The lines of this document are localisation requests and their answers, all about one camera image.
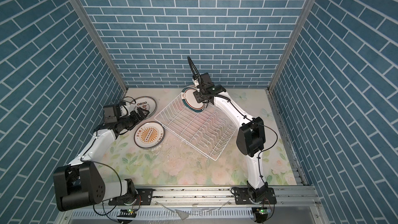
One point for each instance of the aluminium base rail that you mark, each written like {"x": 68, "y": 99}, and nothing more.
{"x": 207, "y": 205}

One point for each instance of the left circuit board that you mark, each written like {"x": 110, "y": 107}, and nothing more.
{"x": 127, "y": 213}

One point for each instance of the circuit board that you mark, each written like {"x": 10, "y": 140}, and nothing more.
{"x": 127, "y": 213}
{"x": 261, "y": 214}

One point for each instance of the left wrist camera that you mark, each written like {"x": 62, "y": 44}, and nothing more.
{"x": 112, "y": 113}

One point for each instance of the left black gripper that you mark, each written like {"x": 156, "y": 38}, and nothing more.
{"x": 137, "y": 119}

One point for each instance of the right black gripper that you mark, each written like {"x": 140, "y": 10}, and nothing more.
{"x": 197, "y": 94}

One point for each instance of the white wire dish rack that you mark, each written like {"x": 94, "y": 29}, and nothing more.
{"x": 208, "y": 132}

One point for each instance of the large steam-logo green-red plate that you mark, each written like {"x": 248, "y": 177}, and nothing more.
{"x": 188, "y": 99}

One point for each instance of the right circuit board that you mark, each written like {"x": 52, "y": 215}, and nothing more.
{"x": 261, "y": 214}

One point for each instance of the small orange sunburst plate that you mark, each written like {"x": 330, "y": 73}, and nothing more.
{"x": 149, "y": 135}

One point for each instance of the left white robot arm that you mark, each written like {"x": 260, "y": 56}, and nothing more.
{"x": 79, "y": 184}

